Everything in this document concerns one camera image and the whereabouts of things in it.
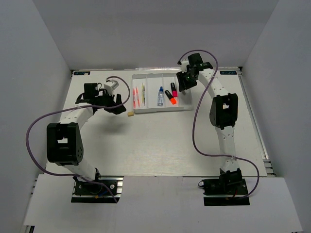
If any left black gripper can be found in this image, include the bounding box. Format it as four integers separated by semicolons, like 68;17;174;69
95;88;126;115

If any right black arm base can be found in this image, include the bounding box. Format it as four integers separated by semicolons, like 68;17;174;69
198;179;250;206

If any orange highlighter black cap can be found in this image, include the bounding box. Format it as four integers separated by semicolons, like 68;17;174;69
165;90;177;105

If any pink pen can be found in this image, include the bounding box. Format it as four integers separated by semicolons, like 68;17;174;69
132;88;136;109

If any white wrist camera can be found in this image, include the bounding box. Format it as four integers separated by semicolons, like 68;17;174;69
104;80;119;95
177;59;189;73

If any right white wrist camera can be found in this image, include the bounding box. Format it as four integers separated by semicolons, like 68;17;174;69
177;59;189;73

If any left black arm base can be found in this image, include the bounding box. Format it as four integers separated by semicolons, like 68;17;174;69
71;177;123;203

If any orange pen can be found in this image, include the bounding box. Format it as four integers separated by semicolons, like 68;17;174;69
136;87;140;108

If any white compartment tray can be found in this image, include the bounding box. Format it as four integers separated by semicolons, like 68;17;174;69
132;73;193;114

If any pink highlighter black cap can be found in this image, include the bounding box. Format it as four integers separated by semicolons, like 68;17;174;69
170;83;178;98

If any small blue-capped bottle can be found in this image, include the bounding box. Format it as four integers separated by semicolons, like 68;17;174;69
157;86;164;106

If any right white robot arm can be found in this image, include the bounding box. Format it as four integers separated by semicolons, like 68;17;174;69
177;53;242;196

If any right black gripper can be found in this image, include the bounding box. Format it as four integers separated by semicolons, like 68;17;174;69
176;69;197;92

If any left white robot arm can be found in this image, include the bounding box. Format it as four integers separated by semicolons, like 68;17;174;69
47;80;126;194

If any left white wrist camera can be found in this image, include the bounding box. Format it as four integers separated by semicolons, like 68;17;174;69
104;80;119;95

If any yellow pen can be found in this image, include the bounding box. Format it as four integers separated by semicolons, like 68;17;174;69
141;83;145;105

